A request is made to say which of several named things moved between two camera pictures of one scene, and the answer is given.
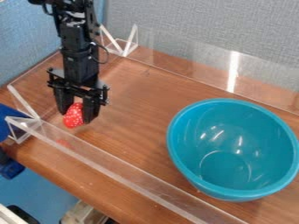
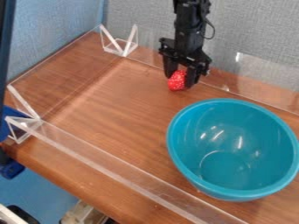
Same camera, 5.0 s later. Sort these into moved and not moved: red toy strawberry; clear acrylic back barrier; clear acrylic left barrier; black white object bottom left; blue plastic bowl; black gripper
Moved: red toy strawberry; black gripper
Not moved: clear acrylic left barrier; black white object bottom left; blue plastic bowl; clear acrylic back barrier
